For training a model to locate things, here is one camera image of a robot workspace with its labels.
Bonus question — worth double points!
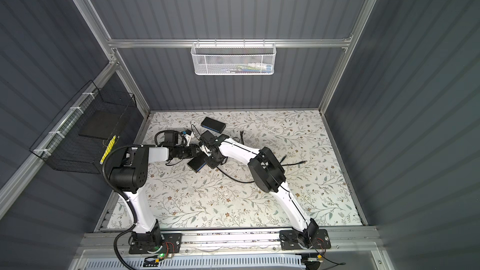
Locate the thick black ethernet cable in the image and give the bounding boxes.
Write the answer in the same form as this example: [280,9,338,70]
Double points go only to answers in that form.
[215,130,308,185]

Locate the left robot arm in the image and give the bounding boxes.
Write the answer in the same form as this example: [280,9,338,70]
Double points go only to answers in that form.
[100,129,200,246]

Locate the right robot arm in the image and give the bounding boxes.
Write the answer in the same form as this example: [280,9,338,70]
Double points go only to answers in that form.
[199,131,319,248]

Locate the floral patterned table mat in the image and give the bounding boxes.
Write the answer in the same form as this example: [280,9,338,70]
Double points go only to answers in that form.
[142,110,362,229]

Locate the yellow marker in basket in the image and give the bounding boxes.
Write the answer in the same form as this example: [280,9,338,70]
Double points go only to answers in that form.
[99,135,117,165]

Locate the items in white basket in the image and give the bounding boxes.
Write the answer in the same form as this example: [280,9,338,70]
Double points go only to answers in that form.
[222,62,274,75]

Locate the white wire mesh basket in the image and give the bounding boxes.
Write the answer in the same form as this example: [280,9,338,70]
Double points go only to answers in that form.
[191,44,277,76]

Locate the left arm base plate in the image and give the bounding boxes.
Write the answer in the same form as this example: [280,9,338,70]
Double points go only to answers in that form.
[129,232,183,255]

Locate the black wire mesh basket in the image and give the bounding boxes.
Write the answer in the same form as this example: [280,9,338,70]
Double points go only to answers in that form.
[29,81,138,175]

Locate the white slotted cable duct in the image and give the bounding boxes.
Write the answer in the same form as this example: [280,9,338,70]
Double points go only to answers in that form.
[84,254,306,270]

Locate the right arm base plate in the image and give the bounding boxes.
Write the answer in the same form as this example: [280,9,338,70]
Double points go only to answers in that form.
[279,229,331,251]

